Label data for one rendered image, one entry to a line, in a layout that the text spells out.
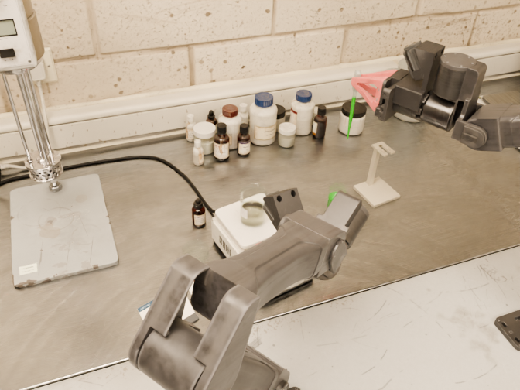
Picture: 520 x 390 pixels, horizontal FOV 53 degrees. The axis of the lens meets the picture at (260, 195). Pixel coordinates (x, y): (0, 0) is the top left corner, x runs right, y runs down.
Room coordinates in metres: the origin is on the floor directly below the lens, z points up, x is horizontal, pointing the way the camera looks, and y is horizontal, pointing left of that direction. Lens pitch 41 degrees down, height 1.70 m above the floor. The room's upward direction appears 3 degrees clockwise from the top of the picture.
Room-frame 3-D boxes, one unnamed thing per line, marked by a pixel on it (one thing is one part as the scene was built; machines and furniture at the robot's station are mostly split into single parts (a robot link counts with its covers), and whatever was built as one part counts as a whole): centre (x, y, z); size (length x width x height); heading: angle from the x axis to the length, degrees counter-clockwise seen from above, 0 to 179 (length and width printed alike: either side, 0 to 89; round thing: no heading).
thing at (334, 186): (0.91, -0.18, 0.93); 0.04 x 0.04 x 0.06
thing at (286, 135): (1.15, -0.06, 0.93); 0.05 x 0.05 x 0.05
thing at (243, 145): (1.10, 0.05, 0.94); 0.03 x 0.03 x 0.08
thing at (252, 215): (0.76, 0.01, 1.02); 0.06 x 0.05 x 0.08; 166
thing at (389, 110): (0.84, -0.26, 1.23); 0.10 x 0.07 x 0.07; 143
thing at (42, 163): (0.81, 0.43, 1.17); 0.07 x 0.07 x 0.25
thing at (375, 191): (0.96, -0.28, 0.96); 0.08 x 0.08 x 0.13; 31
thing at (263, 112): (1.17, 0.00, 0.96); 0.07 x 0.07 x 0.13
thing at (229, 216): (0.76, 0.01, 0.98); 0.12 x 0.12 x 0.01; 34
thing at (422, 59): (0.84, -0.26, 1.29); 0.07 x 0.06 x 0.11; 143
